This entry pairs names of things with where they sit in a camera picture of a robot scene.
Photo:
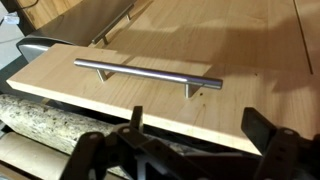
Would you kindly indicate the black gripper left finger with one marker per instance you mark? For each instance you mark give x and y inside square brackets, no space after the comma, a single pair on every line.
[137,123]

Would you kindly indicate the light wooden drawer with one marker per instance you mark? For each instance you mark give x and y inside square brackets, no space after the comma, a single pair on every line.
[66,83]

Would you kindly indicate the beige cabinet rail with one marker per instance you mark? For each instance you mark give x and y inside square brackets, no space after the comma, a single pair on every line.
[26,153]

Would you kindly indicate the wooden cabinet door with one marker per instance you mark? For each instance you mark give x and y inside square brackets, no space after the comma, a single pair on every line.
[311,26]

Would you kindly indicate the dark wooden cabinet panel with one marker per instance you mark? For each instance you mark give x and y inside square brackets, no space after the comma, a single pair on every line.
[50,10]

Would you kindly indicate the small white object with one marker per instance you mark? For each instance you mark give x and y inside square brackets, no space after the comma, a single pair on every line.
[11,18]

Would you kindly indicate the wooden lower drawer front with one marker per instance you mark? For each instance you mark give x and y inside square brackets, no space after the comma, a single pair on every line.
[233,33]

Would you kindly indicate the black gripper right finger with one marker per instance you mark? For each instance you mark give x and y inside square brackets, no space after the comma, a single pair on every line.
[258,128]

